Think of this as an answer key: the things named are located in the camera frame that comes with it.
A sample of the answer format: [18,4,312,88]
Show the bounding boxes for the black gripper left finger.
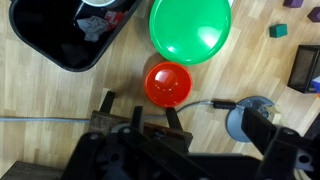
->
[61,126,214,180]

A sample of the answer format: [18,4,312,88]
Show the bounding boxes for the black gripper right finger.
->
[241,107,320,180]

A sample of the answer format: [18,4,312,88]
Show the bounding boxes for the green block near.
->
[269,24,288,38]

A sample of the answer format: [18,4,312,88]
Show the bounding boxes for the purple block near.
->
[308,7,320,22]

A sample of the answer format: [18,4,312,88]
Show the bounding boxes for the purple block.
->
[308,7,320,22]
[283,0,304,8]

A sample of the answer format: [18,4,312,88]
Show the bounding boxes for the purple block far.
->
[283,0,304,8]

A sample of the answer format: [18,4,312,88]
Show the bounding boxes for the wooden desk lamp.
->
[225,96,282,143]

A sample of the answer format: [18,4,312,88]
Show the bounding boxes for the colourful cube puzzle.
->
[312,76,320,98]

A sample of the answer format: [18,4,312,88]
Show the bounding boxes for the red plastic bowl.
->
[144,62,193,107]

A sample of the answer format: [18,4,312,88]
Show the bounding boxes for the large black plastic bin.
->
[9,0,142,72]

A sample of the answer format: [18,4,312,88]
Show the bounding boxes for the green plastic plate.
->
[149,0,232,66]

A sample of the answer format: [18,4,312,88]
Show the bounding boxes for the black wire mesh tray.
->
[287,45,320,94]

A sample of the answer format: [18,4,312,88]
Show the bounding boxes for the grey braided cable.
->
[0,99,238,124]

